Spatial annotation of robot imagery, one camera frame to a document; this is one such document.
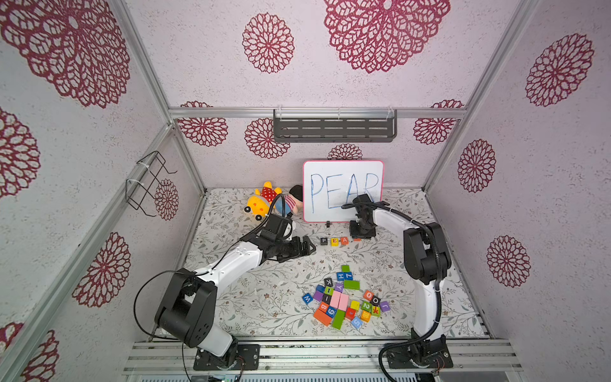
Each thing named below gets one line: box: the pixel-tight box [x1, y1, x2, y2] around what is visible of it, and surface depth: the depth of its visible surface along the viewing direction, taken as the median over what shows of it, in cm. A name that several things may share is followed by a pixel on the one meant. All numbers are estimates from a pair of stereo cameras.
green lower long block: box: [331, 308, 347, 331], surface depth 83 cm
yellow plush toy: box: [243, 181, 283, 221], surface depth 115 cm
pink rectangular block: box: [330, 290, 349, 312], surface depth 86 cm
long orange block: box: [313, 308, 332, 328], surface depth 83 cm
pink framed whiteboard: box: [302, 159, 385, 223], surface depth 102 cm
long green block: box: [343, 279, 361, 291], surface depth 91 cm
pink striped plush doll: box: [275, 184, 304, 217], surface depth 108 cm
